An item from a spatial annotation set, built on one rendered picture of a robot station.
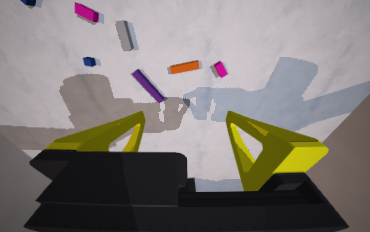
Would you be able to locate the orange rod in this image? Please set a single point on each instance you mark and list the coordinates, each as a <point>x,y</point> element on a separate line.
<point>183,67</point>

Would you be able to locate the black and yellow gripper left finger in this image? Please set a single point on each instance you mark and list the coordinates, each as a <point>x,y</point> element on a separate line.
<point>100,137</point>

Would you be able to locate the purple rod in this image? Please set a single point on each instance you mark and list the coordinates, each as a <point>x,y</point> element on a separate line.
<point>140,77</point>

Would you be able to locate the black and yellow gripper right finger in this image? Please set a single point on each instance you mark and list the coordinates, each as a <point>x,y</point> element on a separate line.
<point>284,151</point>

